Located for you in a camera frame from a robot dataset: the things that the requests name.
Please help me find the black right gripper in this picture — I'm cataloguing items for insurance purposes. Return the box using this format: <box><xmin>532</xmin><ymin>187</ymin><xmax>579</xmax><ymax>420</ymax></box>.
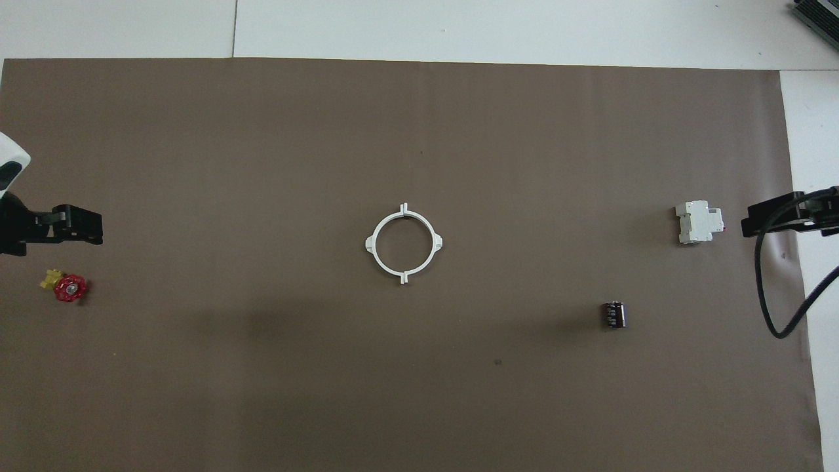
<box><xmin>741</xmin><ymin>186</ymin><xmax>839</xmax><ymax>239</ymax></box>

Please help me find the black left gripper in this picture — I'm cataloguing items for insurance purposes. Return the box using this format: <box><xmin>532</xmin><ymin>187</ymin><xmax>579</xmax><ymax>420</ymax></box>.
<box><xmin>0</xmin><ymin>191</ymin><xmax>104</xmax><ymax>257</ymax></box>

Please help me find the white half-ring pipe clamp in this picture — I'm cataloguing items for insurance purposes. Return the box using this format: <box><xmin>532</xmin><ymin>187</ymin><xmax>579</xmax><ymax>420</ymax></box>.
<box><xmin>400</xmin><ymin>203</ymin><xmax>444</xmax><ymax>286</ymax></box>
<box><xmin>364</xmin><ymin>203</ymin><xmax>408</xmax><ymax>286</ymax></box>

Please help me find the red handwheel brass valve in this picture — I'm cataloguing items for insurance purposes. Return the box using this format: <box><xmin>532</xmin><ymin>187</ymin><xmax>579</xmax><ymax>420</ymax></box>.
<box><xmin>40</xmin><ymin>268</ymin><xmax>88</xmax><ymax>304</ymax></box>

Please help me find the white circuit breaker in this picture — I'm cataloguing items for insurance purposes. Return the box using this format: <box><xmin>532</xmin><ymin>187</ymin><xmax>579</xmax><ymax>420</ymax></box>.
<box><xmin>674</xmin><ymin>200</ymin><xmax>726</xmax><ymax>246</ymax></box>

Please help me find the grey ribbed device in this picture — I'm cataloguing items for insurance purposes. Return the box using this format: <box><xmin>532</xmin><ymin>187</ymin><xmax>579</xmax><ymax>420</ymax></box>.
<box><xmin>789</xmin><ymin>0</ymin><xmax>839</xmax><ymax>33</ymax></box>

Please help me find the brown table mat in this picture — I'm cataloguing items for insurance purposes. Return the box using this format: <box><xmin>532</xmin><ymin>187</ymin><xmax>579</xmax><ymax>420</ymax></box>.
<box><xmin>0</xmin><ymin>57</ymin><xmax>825</xmax><ymax>472</ymax></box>

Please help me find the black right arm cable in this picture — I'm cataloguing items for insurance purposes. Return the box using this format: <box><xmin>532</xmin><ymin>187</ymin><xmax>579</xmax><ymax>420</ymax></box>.
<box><xmin>755</xmin><ymin>191</ymin><xmax>839</xmax><ymax>340</ymax></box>

